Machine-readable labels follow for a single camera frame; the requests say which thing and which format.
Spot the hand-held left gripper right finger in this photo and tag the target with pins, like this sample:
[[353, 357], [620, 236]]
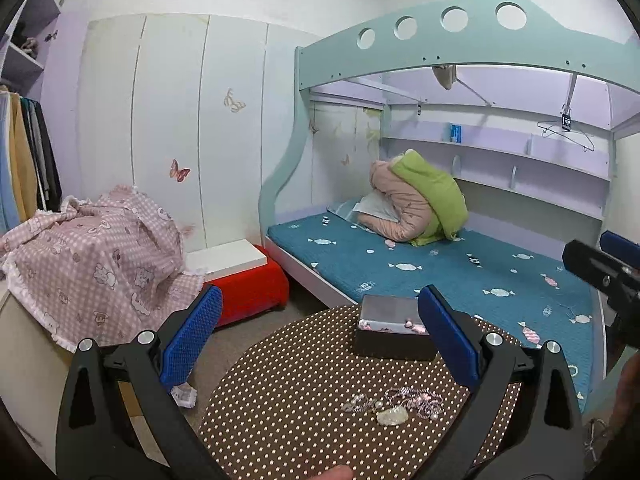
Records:
[[447, 342]]

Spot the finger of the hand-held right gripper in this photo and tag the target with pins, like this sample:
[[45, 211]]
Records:
[[622, 246], [595, 265]]

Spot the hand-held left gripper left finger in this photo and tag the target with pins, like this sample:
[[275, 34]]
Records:
[[192, 332]]

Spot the pink pearl hair clip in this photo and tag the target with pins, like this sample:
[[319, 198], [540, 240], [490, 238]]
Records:
[[415, 326]]

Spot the grey metal tin box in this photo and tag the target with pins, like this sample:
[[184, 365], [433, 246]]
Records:
[[390, 347]]

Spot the translucent shell brooch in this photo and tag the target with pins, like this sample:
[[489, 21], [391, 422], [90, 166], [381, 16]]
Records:
[[392, 416]]

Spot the person's left hand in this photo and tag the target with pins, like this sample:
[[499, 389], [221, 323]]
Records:
[[336, 473]]

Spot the small white patterned scrap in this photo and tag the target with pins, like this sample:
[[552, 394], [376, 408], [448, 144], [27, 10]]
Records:
[[183, 396]]

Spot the red ottoman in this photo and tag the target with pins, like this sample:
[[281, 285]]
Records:
[[250, 290]]

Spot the blue candy print bed sheet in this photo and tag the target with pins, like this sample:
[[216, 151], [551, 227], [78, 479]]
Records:
[[450, 270]]

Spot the white board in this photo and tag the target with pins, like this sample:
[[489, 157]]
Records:
[[225, 257]]

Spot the brown polka dot tablecloth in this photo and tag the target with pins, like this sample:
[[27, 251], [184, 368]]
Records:
[[300, 360]]

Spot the pink checked cartoon cloth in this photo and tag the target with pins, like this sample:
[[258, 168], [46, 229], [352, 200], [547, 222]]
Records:
[[100, 270]]

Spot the dark hanging tag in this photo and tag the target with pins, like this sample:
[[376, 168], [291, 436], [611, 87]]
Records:
[[566, 121]]

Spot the pink padded jacket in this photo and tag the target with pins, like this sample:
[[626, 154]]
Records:
[[405, 210]]

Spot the green blanket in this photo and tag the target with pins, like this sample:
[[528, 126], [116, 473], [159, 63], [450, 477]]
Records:
[[435, 190]]

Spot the light blue pillow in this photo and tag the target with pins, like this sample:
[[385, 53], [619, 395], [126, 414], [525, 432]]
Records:
[[370, 207]]

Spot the pink butterfly sticker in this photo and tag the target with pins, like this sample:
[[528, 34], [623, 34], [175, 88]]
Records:
[[180, 170]]

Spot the cream cabinet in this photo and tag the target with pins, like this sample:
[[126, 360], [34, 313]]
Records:
[[25, 360]]

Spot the small blue box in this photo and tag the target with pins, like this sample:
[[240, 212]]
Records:
[[455, 133]]

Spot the dark hanging garment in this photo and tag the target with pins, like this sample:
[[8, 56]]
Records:
[[47, 160]]

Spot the beige butterfly sticker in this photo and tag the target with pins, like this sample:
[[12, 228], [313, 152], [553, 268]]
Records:
[[234, 101]]

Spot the beige hanging cloth bag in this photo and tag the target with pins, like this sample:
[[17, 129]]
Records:
[[444, 76]]

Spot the yellow hanging garment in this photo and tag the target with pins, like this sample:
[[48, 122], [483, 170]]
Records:
[[22, 160]]

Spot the light blue hanging garment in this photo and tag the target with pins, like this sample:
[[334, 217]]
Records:
[[7, 170]]

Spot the white wardrobe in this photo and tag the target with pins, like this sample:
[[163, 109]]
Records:
[[165, 85]]

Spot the purple open shelf unit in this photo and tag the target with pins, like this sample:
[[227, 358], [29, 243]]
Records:
[[30, 62]]

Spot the purple white wall shelf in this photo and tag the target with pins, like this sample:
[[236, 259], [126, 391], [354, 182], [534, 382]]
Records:
[[500, 152]]

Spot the teal bunk bed frame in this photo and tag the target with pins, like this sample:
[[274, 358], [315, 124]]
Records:
[[450, 55]]

